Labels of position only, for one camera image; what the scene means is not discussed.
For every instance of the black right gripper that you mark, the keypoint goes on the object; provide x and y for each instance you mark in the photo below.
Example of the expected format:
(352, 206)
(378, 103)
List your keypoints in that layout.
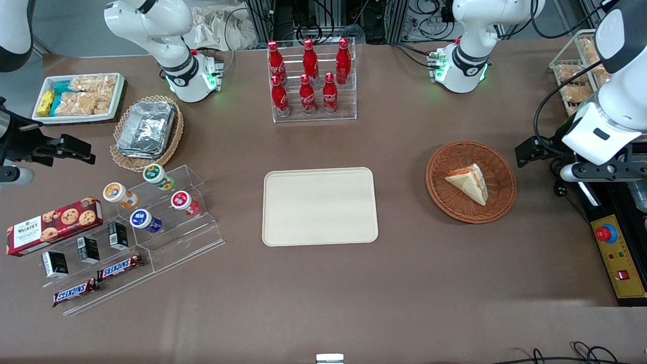
(20, 141)

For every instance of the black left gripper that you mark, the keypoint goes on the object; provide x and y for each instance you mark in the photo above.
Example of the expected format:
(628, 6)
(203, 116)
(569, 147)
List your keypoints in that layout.
(555, 141)

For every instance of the triangular sandwich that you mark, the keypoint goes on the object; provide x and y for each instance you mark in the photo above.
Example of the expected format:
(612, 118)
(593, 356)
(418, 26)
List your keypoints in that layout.
(470, 183)

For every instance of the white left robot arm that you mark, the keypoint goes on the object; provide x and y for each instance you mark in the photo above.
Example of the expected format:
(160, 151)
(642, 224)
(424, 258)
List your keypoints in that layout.
(470, 63)

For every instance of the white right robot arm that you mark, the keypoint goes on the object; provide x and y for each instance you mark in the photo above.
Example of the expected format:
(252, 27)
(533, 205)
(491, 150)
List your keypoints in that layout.
(169, 50)

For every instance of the white rectangular snack tray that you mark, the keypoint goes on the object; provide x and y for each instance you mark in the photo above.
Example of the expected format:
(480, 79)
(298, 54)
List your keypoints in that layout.
(119, 96)

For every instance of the light oval wicker basket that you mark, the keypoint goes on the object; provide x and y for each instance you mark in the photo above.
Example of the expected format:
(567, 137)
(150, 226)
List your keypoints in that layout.
(174, 141)

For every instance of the brown round wicker basket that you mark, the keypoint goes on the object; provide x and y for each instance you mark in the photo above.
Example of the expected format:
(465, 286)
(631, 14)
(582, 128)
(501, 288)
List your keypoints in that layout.
(445, 197)

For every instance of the beige rectangular tray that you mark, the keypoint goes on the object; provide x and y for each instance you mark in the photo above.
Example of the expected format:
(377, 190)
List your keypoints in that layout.
(320, 207)

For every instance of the clear rice cracker bag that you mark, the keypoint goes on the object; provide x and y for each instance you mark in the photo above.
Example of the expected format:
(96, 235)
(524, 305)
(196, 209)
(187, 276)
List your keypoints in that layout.
(81, 103)
(95, 84)

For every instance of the teal snack pack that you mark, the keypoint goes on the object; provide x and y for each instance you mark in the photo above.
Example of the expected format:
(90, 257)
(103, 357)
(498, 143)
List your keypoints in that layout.
(56, 105)
(63, 88)

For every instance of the yellow snack pack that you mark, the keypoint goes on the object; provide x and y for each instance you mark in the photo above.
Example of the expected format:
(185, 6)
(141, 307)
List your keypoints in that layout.
(45, 103)

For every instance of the bagged fried snack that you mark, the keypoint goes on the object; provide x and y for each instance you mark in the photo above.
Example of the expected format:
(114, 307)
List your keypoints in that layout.
(577, 93)
(573, 109)
(600, 70)
(589, 49)
(572, 74)

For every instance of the orange lid yogurt cup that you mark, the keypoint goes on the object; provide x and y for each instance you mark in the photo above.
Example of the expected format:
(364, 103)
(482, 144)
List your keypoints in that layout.
(115, 192)

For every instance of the aluminium foil container stack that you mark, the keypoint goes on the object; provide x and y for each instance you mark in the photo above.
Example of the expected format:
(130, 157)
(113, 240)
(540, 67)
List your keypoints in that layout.
(146, 129)

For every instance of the red Walkers cookie box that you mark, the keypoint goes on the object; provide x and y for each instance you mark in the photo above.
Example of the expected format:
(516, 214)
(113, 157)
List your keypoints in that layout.
(55, 225)

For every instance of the green lid yogurt cup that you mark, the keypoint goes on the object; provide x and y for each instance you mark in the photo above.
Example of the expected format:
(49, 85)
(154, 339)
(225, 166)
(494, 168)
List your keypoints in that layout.
(154, 174)

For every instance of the black machine base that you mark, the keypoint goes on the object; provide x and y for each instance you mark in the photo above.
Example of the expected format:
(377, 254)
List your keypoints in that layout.
(614, 202)

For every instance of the blue lid yogurt cup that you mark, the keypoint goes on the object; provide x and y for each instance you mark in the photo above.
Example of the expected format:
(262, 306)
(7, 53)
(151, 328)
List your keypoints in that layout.
(140, 219)

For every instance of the small black carton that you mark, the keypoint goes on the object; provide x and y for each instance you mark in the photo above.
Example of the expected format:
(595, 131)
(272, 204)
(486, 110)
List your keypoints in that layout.
(119, 236)
(89, 249)
(55, 265)

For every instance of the clear metal-rimmed container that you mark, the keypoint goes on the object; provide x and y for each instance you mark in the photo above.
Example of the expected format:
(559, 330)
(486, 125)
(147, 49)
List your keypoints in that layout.
(639, 197)

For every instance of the red lid yogurt cup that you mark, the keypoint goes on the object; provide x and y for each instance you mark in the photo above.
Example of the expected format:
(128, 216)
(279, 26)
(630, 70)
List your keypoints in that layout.
(180, 200)

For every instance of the Snickers chocolate bar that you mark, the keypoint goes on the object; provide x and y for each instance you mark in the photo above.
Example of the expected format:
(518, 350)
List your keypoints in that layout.
(120, 267)
(76, 292)

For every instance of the yellow emergency stop control box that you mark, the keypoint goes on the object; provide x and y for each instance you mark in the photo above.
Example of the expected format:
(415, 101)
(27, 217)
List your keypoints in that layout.
(619, 263)

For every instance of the clear acrylic stepped display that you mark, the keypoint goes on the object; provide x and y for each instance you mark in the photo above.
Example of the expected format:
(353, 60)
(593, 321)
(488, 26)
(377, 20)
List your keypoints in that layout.
(187, 242)

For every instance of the crumpled white plastic bag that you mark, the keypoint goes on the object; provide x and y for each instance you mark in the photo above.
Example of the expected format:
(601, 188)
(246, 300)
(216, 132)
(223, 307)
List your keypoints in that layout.
(217, 28)

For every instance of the clear acrylic bottle rack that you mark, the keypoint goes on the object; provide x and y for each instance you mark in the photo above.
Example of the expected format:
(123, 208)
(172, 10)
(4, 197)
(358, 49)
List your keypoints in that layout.
(349, 101)

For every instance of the red cola bottle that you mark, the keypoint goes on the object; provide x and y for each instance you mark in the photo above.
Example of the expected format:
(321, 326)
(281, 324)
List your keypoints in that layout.
(280, 98)
(307, 98)
(330, 97)
(310, 59)
(343, 61)
(276, 60)

